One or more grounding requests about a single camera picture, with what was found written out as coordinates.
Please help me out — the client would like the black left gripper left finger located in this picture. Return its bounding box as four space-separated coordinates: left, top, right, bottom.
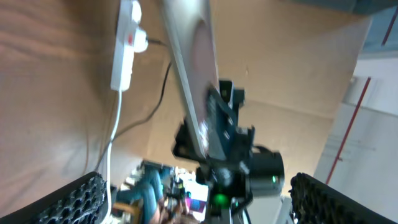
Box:
1 172 108 224

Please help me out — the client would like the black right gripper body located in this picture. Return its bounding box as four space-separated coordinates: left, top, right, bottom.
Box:
172 124 285 218

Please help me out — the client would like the white power strip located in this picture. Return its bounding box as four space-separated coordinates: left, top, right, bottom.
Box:
110 0 142 91

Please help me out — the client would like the white USB charger adapter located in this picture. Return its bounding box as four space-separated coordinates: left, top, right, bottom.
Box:
133 27 149 53

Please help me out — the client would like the black USB charger cable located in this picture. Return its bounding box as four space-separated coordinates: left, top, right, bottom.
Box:
93 38 172 172

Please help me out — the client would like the white power strip cord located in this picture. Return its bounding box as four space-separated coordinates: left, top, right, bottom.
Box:
101 90 123 224

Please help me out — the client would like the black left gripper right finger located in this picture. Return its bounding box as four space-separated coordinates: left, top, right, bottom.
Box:
289 173 396 224

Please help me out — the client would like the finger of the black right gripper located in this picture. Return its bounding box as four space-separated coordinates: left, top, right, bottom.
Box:
206 80 245 161

